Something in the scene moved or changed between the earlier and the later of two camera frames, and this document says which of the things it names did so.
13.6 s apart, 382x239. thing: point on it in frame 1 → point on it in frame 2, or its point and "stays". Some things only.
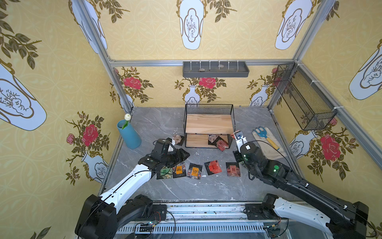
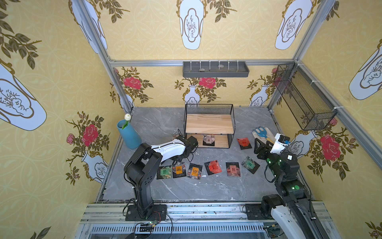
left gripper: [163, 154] → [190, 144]
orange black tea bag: [179, 170] stays
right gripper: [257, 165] → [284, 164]
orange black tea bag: [194, 171] stays
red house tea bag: [233, 169] stays
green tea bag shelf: [165, 173] stays
